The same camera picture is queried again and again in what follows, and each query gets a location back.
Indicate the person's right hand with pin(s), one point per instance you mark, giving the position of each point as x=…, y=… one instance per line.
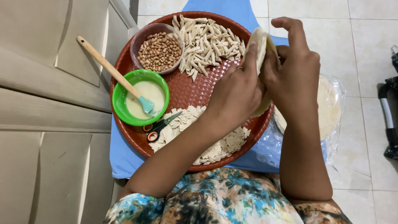
x=295, y=84

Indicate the beige cabinet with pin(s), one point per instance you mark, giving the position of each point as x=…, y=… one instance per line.
x=46, y=109

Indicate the person's floral dress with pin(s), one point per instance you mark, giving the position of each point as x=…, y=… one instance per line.
x=224, y=199

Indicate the pile of cut wrapper squares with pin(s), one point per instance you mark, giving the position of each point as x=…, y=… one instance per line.
x=186, y=117

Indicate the green plastic bowl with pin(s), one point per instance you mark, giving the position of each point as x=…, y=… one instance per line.
x=119, y=102

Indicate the person's left hand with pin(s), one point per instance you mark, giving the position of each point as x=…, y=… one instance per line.
x=236, y=96

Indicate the clear plastic bowl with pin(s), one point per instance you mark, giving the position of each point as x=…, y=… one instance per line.
x=140, y=34

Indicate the round pale dough wrapper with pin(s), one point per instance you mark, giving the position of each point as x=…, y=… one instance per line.
x=261, y=40

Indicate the white flour paste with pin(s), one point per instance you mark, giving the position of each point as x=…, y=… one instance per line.
x=152, y=90

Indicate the red woven round tray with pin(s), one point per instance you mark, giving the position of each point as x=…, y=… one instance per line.
x=199, y=90

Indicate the blue plastic stool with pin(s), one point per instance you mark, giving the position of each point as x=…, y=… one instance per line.
x=124, y=158

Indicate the clear plastic bag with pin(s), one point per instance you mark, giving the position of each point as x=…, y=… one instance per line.
x=270, y=146

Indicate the stack of round wrappers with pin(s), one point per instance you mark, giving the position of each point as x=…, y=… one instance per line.
x=329, y=109

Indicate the heap of peanuts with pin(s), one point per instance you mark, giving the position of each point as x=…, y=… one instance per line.
x=160, y=51

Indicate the pile of rolled dough sticks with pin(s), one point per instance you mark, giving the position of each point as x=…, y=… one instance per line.
x=205, y=43

